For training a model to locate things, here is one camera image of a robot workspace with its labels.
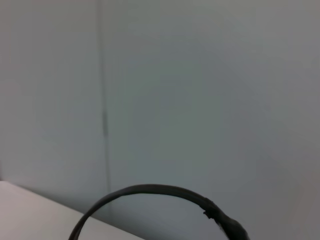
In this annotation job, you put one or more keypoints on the black cast iron teapot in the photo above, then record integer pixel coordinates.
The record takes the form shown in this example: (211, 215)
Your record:
(155, 188)

